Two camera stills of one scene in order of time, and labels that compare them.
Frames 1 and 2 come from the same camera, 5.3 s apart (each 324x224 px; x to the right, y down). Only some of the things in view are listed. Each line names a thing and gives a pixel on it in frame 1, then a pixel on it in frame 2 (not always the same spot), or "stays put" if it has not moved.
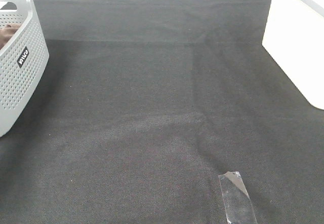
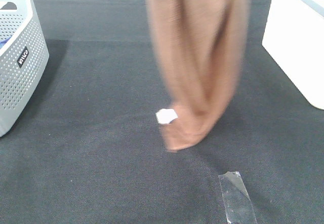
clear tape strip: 238,205 stays put
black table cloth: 152,89 stays put
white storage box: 294,35 stays put
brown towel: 7,32 to 199,29
